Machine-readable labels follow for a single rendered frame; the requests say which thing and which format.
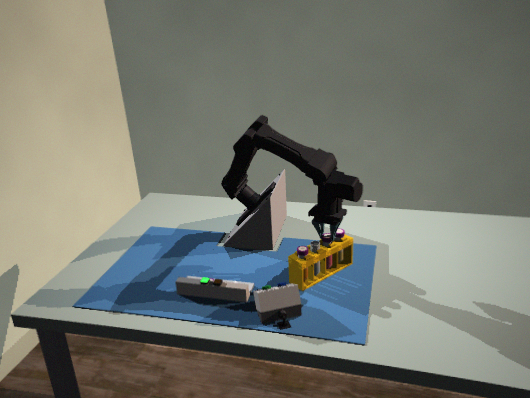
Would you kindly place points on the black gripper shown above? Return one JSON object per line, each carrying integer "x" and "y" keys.
{"x": 326, "y": 213}

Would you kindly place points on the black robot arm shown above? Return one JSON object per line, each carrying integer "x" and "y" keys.
{"x": 318, "y": 165}

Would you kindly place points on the blue flat mat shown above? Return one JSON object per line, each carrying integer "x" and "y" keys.
{"x": 142, "y": 282}

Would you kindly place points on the grey key desk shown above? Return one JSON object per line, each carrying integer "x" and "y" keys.
{"x": 283, "y": 302}

